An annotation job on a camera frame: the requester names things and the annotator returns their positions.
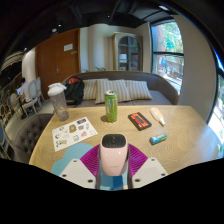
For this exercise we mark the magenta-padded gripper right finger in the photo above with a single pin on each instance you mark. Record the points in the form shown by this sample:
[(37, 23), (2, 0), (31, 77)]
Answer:
[(150, 171)]

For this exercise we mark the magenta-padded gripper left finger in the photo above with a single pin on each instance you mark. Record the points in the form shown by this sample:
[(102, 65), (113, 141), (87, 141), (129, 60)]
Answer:
[(77, 171)]

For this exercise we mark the pink and black computer mouse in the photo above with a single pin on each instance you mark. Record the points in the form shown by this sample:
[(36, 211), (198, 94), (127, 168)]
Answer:
[(114, 156)]

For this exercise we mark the blue cloud-shaped mouse pad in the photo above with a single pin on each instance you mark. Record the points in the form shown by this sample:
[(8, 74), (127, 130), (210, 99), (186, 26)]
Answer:
[(71, 152)]

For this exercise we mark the small green and blue pack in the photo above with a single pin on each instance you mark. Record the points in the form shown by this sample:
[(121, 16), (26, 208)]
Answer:
[(158, 138)]

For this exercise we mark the white sticker sheet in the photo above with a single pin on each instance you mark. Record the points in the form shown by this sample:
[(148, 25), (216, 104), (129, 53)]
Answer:
[(73, 133)]

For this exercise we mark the black box with orange print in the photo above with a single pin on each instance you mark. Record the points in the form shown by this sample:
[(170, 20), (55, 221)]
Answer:
[(139, 121)]

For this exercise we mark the white squeeze tube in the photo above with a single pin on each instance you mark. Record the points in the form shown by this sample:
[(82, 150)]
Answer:
[(156, 115)]

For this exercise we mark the grey tufted chair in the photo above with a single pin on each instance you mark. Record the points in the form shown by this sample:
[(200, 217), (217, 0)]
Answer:
[(30, 136)]

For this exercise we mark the clear shaker bottle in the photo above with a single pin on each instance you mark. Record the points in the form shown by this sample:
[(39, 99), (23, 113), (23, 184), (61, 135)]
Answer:
[(60, 105)]

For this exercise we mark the green drink can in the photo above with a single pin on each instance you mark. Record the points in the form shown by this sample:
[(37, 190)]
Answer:
[(111, 106)]

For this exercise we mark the black backpack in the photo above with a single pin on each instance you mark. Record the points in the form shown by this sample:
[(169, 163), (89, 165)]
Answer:
[(75, 90)]

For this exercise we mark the striped cushion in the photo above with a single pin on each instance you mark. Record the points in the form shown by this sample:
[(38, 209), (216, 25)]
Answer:
[(89, 89), (115, 87), (139, 90)]

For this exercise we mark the brown curved sofa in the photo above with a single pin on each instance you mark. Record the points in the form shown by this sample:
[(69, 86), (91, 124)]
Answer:
[(163, 86)]

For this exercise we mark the group of white chairs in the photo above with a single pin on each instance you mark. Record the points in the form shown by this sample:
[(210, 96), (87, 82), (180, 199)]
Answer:
[(31, 96)]

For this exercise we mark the black-framed window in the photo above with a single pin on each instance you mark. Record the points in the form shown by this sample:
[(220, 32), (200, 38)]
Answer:
[(217, 113), (168, 56)]

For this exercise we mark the person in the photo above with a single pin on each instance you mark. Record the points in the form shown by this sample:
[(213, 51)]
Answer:
[(23, 87)]

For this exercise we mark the brown wooden door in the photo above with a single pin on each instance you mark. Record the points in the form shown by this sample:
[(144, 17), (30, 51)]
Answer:
[(55, 63)]

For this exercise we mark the glass-door cabinet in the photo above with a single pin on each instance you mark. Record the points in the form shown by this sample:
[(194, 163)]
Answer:
[(128, 53)]

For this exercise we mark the white door sign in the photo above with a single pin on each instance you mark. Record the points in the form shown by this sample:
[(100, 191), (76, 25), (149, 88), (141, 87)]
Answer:
[(68, 47)]

